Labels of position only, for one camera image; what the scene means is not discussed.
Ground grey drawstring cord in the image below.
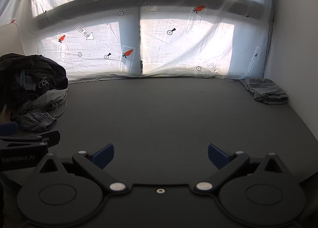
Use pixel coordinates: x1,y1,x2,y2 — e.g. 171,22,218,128
50,92,68,118

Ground folded grey garment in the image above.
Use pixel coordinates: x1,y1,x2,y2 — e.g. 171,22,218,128
240,78,289,105

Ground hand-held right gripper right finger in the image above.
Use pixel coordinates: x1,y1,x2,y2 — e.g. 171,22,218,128
195,143,290,193

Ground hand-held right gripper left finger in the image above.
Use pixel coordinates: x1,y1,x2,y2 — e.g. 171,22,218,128
33,143,129,193

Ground grey hooded sweatshirt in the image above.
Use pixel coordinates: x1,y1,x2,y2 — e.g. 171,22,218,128
14,88,69,119

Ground dark checkered cloth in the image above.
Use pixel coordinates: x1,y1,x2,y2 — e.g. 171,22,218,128
11,112,57,133

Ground white printed curtain sheet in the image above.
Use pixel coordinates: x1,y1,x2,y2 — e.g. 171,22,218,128
0,0,276,85

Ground black pants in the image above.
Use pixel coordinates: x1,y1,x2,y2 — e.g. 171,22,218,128
0,53,69,116

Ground grey wall cable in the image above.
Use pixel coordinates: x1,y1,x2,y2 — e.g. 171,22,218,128
263,0,276,75

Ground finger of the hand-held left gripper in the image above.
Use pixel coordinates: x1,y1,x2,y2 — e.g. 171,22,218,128
0,122,19,136
0,131,61,148

